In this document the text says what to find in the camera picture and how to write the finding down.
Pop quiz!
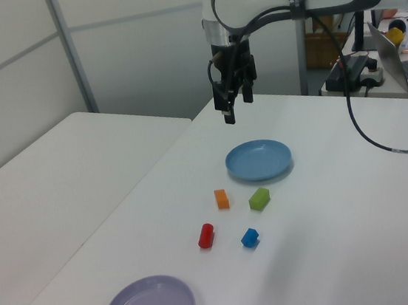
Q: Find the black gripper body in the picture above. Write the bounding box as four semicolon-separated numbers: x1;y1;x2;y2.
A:
210;38;256;86

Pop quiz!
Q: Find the orange block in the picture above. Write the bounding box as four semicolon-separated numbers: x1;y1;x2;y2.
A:
213;188;231;210

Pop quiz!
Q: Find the green block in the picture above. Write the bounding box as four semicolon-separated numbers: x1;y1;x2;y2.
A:
246;185;273;212

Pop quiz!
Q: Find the red block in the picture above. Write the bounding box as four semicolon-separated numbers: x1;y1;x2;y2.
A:
195;222;217;250

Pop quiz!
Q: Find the blue block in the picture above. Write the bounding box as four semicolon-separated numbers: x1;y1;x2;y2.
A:
239;226;262;249

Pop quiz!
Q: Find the blue plate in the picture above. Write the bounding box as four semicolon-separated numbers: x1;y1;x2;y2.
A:
222;134;296;186

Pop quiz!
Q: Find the brown wooden panel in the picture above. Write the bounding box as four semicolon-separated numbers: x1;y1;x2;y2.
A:
303;29;350;70

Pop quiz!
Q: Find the black power strip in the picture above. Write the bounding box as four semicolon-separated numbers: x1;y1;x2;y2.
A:
322;53;373;93

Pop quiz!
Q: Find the black monitor stand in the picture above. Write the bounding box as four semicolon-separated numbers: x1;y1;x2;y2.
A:
346;9;371;54

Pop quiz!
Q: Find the white button box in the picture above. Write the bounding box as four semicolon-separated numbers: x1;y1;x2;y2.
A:
358;58;387;89

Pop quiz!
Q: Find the silver laptop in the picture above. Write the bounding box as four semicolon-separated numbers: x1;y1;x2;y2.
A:
366;18;408;101

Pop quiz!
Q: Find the yellow ball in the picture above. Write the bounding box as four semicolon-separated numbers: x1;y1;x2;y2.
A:
386;26;407;49

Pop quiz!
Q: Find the grey partition post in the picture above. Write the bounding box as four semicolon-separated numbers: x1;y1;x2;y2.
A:
291;17;313;97

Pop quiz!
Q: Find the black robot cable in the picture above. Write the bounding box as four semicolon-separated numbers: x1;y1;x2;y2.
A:
200;0;408;179

